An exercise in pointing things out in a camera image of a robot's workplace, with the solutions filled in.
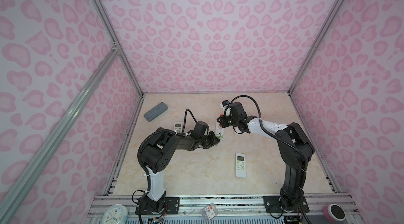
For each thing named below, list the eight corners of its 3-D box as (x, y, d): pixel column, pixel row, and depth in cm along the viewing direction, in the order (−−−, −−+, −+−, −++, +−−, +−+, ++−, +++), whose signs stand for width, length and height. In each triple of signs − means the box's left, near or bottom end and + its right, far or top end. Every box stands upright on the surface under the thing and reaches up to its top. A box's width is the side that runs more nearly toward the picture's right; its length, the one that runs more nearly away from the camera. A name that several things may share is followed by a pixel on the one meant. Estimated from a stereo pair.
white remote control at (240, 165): (235, 176, 83) (235, 175, 82) (235, 153, 92) (235, 152, 90) (245, 178, 83) (246, 176, 81) (245, 155, 91) (245, 153, 89)
